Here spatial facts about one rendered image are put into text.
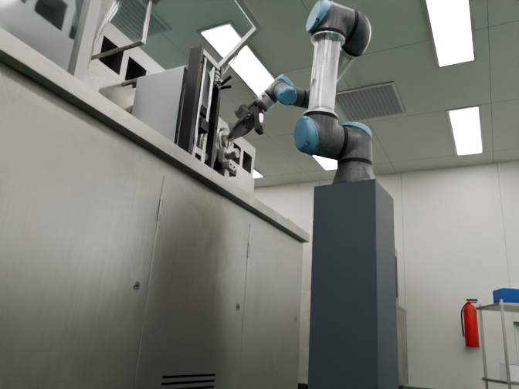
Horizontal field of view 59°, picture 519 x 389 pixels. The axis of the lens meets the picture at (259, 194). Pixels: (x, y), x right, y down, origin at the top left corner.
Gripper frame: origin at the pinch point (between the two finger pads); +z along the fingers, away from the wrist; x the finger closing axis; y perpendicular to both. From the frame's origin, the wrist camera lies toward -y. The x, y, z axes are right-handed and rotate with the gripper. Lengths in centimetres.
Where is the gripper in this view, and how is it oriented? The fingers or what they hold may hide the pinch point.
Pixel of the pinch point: (231, 138)
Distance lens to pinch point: 202.5
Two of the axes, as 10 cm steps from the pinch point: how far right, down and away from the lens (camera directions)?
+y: -5.2, -6.8, 5.2
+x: -4.5, -3.0, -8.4
